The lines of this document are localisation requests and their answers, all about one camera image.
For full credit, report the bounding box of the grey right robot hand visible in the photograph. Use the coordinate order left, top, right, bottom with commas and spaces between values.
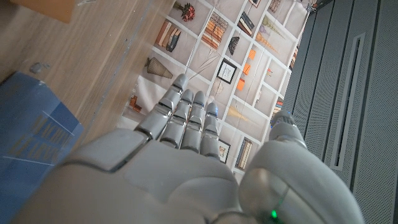
11, 73, 366, 224

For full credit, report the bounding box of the brown block with holes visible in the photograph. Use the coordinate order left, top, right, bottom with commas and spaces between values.
9, 0, 76, 24

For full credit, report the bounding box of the printed bookshelf backdrop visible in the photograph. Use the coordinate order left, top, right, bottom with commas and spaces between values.
116, 0, 312, 184

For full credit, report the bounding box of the blue book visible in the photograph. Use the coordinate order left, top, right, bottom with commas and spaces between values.
0, 71, 85, 224

